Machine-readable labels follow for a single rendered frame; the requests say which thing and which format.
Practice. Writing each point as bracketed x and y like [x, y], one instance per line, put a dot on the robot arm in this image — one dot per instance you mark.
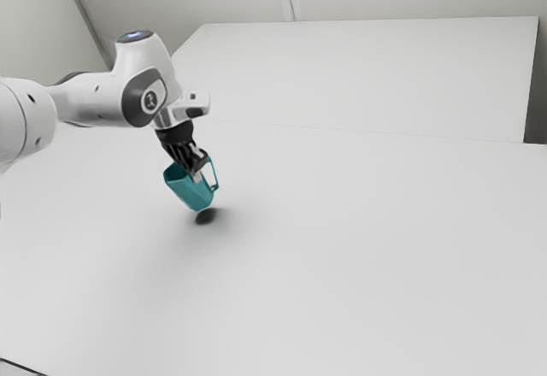
[89, 94]

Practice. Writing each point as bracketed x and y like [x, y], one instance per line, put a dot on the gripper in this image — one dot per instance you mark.
[176, 134]

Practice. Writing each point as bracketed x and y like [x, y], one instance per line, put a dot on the teal faceted mug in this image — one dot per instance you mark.
[192, 192]

